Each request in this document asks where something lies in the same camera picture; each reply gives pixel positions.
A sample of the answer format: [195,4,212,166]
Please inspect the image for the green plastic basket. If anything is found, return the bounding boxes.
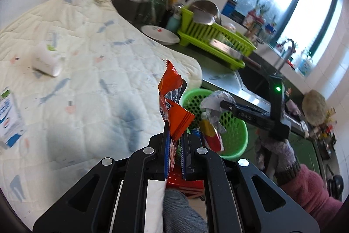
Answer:
[180,88,248,160]

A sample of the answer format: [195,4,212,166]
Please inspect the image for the red plastic stool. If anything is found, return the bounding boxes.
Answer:
[166,165,205,201]

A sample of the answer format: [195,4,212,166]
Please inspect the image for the person's right hand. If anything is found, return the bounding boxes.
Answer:
[255,131,300,186]

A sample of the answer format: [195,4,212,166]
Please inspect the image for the potted green plants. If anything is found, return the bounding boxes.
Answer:
[243,0,266,37]

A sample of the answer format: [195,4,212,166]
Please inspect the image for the steel cleaver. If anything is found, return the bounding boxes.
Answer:
[209,39,262,70]

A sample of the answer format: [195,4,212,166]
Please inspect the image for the cream quilted blanket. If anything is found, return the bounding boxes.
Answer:
[0,0,202,195]

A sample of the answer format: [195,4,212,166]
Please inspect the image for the blue and white milk carton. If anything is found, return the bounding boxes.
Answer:
[0,87,28,149]

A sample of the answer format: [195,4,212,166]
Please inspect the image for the orange snack wrapper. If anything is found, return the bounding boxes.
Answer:
[158,59,196,171]

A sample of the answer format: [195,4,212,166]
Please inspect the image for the white plate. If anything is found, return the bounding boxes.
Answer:
[141,25,180,45]

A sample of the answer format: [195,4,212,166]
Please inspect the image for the teal bottle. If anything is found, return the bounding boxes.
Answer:
[165,15,182,33]

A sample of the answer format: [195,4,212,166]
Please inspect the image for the metal faucet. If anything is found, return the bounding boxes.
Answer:
[274,39,296,71]

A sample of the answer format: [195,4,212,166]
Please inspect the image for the red and yellow snack packet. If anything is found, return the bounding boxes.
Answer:
[200,118,224,152]

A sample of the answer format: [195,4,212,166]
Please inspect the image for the white yogurt cup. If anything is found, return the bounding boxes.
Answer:
[32,40,64,77]

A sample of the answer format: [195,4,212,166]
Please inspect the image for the grey paper wrapper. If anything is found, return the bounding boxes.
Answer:
[201,90,236,135]

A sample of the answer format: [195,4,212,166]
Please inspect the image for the round beige scrub sponge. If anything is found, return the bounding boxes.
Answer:
[302,90,328,126]

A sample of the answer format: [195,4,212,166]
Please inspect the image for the person's right forearm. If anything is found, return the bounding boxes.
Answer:
[277,165,344,223]

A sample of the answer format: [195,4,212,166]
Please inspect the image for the person's grey trouser leg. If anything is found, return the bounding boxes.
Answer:
[162,189,209,233]

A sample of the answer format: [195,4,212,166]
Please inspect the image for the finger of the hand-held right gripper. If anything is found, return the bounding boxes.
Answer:
[219,100,273,127]

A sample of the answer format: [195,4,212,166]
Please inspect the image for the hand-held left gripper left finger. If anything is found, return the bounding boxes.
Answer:
[33,122,172,233]

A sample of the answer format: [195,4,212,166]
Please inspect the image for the black frying pan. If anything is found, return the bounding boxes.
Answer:
[327,165,344,198]

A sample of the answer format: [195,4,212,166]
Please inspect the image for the steel sink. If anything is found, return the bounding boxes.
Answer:
[237,66,273,102]

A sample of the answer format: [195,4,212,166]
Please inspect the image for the blue box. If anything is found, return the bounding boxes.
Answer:
[221,0,238,18]

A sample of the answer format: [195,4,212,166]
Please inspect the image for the green dish rack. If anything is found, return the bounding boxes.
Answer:
[177,7,257,70]

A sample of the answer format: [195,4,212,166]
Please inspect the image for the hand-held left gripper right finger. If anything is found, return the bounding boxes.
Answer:
[180,132,320,233]

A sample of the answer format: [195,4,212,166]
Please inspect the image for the metal bowl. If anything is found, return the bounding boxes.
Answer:
[188,0,221,26]

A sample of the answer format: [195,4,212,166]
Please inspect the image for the dark utensil holder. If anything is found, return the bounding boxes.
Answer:
[136,0,164,24]

